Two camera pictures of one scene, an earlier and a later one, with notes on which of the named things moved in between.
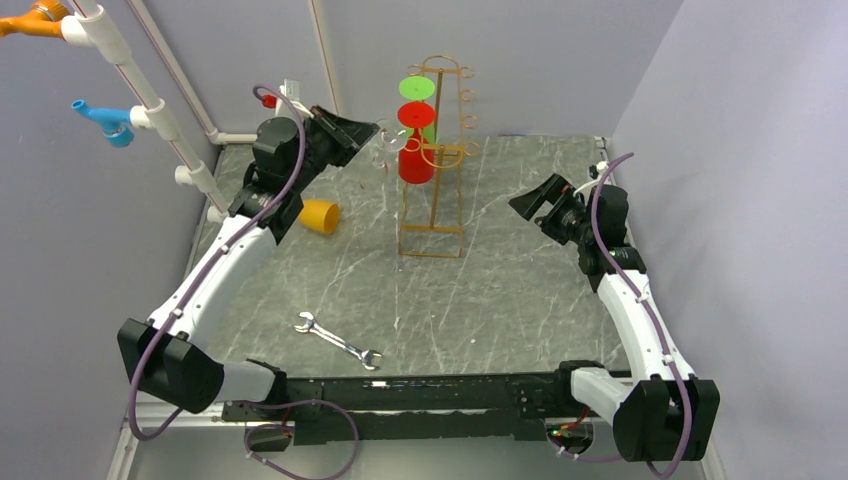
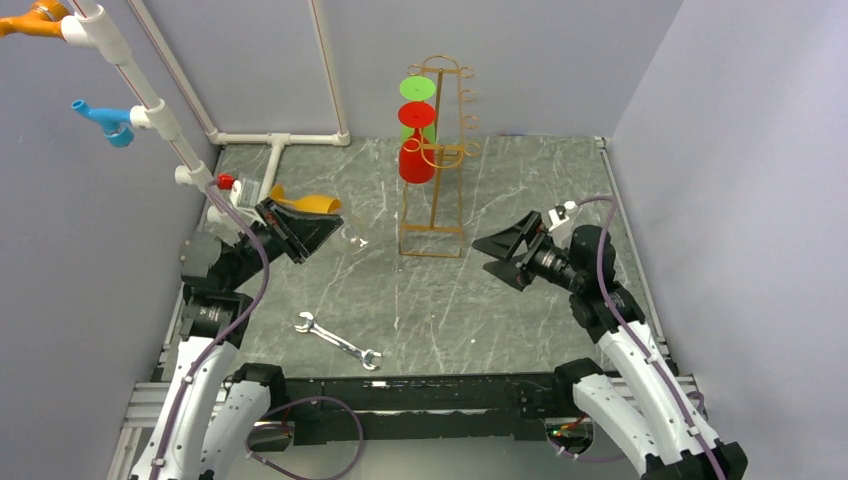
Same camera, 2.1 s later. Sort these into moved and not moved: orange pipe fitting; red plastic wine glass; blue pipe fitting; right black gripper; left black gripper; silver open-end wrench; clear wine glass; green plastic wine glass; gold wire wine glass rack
Moved: left black gripper; clear wine glass; right black gripper
Not moved: blue pipe fitting; green plastic wine glass; silver open-end wrench; gold wire wine glass rack; red plastic wine glass; orange pipe fitting
